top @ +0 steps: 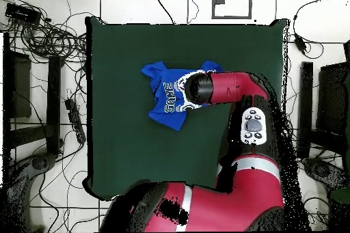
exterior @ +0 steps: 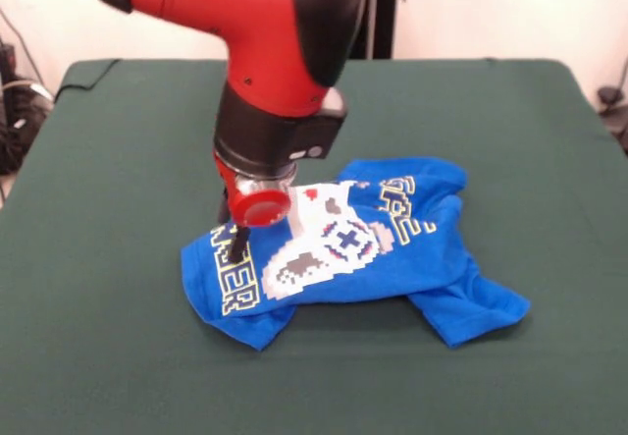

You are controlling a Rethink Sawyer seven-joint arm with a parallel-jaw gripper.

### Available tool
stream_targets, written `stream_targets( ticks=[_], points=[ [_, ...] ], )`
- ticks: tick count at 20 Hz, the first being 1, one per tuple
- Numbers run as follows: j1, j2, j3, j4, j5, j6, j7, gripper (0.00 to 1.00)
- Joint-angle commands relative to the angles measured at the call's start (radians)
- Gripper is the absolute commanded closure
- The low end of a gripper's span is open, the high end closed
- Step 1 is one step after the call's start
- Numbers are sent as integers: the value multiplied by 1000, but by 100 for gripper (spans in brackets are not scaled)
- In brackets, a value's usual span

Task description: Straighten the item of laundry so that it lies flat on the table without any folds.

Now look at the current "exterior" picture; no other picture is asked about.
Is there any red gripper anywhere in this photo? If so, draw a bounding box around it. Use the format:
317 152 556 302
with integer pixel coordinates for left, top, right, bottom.
213 152 291 264

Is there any blue printed t-shirt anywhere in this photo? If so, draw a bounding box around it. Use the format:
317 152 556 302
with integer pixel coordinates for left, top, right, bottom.
178 155 533 353

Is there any dark green table cloth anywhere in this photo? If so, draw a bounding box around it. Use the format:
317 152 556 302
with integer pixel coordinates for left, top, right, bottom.
0 58 628 435

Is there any black floor stand base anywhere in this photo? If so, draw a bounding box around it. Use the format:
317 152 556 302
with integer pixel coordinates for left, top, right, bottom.
0 36 55 177
596 85 628 156

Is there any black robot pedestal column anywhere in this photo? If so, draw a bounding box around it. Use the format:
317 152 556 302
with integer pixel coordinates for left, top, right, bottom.
350 0 407 61

